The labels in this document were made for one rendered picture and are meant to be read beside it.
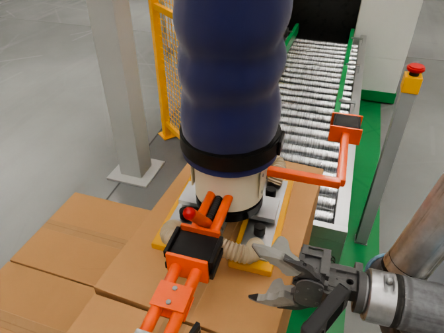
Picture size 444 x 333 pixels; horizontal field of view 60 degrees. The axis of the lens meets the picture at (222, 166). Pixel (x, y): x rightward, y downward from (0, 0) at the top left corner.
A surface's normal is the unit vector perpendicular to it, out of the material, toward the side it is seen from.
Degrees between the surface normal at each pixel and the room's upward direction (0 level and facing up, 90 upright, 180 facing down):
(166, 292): 0
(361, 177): 0
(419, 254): 83
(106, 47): 90
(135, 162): 90
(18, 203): 0
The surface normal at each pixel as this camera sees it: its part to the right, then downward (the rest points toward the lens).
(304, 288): -0.29, 0.58
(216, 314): 0.00, -0.79
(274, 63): 0.70, 0.11
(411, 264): -0.57, 0.39
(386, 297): -0.16, -0.31
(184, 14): -0.79, 0.18
